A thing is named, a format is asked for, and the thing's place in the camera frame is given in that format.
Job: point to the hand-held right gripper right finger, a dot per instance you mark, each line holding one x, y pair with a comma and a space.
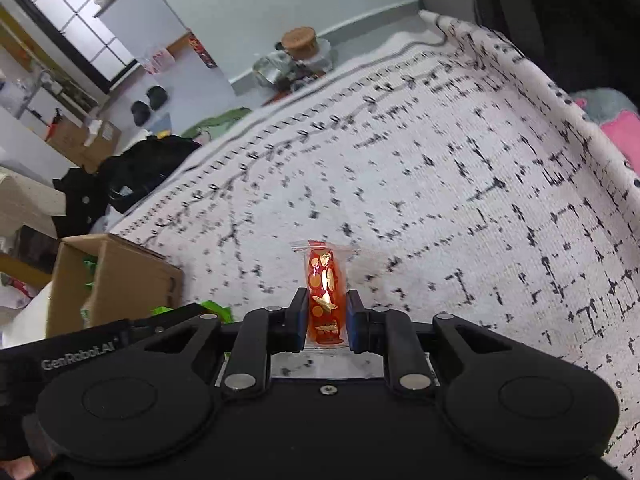
355, 322

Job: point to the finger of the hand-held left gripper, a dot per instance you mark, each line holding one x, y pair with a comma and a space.
150, 324

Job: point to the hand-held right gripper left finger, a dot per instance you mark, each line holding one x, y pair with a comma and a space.
301, 321

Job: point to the red gold-print snack packet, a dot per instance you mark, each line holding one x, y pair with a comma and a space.
325, 290

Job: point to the cardboard box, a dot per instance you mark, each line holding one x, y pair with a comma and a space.
120, 285

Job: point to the black clothes pile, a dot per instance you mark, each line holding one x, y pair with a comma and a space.
125, 175

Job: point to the patterned white tablecloth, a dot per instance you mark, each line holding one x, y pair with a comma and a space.
425, 185

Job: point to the cream dotted cloth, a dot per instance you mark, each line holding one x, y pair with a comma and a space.
25, 200

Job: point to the low brown carton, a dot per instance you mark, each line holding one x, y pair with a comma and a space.
102, 135

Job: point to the tall brown carton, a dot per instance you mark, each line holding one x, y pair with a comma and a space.
67, 142

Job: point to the green rug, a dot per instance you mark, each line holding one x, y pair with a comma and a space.
220, 122

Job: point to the clear plastic bag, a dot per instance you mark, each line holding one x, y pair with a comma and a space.
272, 72

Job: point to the wrapped water bottle pack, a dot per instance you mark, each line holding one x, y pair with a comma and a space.
160, 58

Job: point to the wooden lid jar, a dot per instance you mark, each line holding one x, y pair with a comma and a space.
300, 45

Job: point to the red oil bottle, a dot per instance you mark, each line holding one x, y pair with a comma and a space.
202, 52

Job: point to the black framed glass door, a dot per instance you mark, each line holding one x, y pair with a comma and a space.
75, 25

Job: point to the pink plush toy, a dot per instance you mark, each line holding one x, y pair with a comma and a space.
617, 122

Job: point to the black coat pile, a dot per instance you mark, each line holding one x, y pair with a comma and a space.
565, 15

